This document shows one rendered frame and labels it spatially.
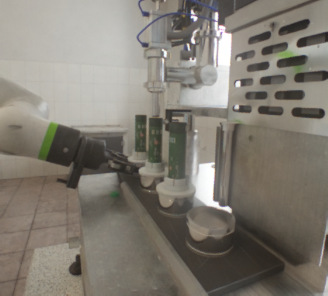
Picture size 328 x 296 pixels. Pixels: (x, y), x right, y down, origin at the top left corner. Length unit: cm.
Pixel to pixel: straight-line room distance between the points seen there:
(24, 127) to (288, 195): 48
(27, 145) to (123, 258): 32
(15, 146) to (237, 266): 46
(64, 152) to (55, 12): 375
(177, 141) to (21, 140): 32
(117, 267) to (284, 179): 23
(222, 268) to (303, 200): 12
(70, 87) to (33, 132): 344
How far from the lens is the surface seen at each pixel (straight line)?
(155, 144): 49
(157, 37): 49
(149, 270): 32
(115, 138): 337
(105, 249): 36
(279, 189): 31
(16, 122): 54
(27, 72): 402
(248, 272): 32
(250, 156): 34
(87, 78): 398
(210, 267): 31
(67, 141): 54
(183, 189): 40
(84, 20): 418
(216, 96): 65
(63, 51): 404
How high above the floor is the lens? 123
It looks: 7 degrees down
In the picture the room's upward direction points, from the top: 1 degrees clockwise
